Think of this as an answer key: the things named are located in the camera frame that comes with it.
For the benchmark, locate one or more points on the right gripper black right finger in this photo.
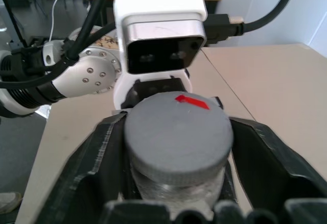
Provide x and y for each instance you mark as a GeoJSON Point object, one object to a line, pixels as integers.
{"type": "Point", "coordinates": [270, 173]}

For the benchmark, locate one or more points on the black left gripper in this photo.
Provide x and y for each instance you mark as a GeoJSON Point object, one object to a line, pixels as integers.
{"type": "Point", "coordinates": [158, 87]}

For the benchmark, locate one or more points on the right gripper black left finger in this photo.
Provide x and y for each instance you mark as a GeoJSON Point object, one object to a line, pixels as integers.
{"type": "Point", "coordinates": [84, 173]}

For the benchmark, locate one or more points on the grey jar lid red arrow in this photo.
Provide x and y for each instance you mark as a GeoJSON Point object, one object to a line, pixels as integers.
{"type": "Point", "coordinates": [176, 137]}

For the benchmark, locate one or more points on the clear ribbed jar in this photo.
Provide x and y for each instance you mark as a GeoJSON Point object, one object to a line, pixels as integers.
{"type": "Point", "coordinates": [178, 193]}

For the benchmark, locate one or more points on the grey shoe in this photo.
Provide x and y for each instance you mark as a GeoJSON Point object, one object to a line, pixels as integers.
{"type": "Point", "coordinates": [9, 201]}

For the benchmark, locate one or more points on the black metal frame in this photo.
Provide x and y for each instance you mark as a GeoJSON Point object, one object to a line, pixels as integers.
{"type": "Point", "coordinates": [12, 17]}

